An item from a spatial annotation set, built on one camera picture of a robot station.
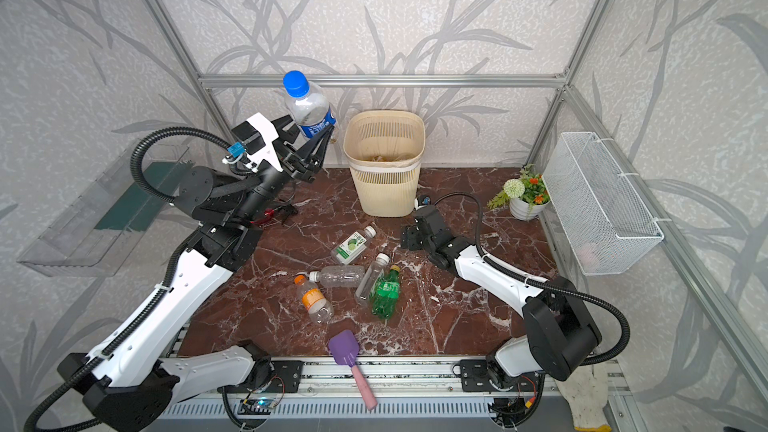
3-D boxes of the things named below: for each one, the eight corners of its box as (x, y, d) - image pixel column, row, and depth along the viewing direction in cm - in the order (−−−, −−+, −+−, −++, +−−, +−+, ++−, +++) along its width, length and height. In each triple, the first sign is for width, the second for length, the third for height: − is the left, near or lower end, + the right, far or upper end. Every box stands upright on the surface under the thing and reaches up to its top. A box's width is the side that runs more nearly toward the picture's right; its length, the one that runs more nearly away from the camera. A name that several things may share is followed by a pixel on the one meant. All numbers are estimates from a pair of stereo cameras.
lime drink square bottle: (332, 257, 97) (330, 251, 94) (369, 228, 104) (368, 222, 101) (342, 268, 94) (340, 263, 91) (380, 237, 102) (379, 231, 99)
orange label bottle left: (319, 329, 83) (314, 324, 79) (293, 287, 91) (288, 280, 87) (338, 315, 86) (334, 308, 82) (311, 275, 93) (307, 268, 89)
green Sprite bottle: (371, 319, 85) (370, 314, 81) (374, 271, 94) (373, 264, 91) (400, 319, 85) (400, 314, 81) (400, 271, 94) (400, 264, 91)
